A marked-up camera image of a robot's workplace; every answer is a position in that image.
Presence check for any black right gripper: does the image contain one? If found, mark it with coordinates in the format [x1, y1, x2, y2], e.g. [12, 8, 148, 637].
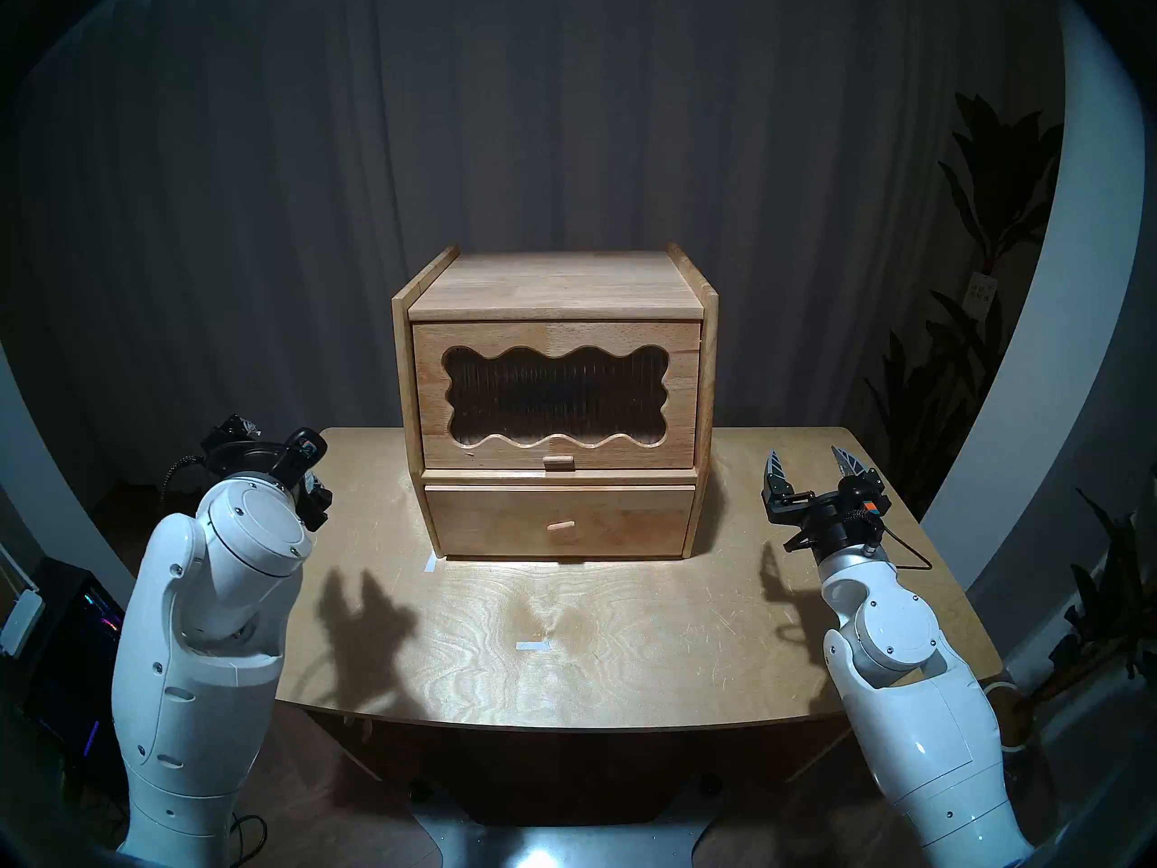
[762, 446, 896, 562]

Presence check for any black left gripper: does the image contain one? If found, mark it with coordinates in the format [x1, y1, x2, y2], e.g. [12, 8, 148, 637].
[199, 414, 334, 533]

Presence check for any wooden flip door ribbed window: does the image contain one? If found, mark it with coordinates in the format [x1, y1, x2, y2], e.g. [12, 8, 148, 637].
[411, 319, 703, 471]

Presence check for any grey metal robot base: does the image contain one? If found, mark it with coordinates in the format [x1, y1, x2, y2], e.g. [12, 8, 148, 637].
[411, 780, 724, 868]

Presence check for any grey curtain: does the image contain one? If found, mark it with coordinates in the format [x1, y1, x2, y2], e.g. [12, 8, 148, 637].
[0, 0, 1068, 516]

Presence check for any black computer tower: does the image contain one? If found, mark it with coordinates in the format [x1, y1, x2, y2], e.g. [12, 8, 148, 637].
[23, 557, 129, 778]

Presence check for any white round plant pot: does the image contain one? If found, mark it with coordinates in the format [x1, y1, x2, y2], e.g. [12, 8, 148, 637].
[983, 676, 1036, 754]

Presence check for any white box device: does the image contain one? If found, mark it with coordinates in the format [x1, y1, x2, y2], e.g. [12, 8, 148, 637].
[0, 588, 44, 657]

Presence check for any wooden cabinet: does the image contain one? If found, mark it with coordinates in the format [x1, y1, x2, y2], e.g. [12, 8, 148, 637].
[391, 242, 720, 561]

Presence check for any dark plant in white pot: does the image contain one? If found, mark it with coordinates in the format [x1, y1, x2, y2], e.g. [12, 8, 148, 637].
[1021, 468, 1157, 722]

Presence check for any tall dark leafy plant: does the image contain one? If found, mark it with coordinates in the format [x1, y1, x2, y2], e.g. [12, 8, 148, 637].
[863, 93, 1066, 514]

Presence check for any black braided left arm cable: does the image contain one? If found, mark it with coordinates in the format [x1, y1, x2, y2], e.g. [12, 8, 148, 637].
[161, 455, 211, 514]

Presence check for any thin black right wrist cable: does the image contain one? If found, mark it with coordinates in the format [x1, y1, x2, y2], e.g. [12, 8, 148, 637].
[881, 527, 935, 571]

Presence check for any black floor cable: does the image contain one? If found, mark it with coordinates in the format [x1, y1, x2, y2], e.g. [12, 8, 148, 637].
[226, 812, 268, 868]

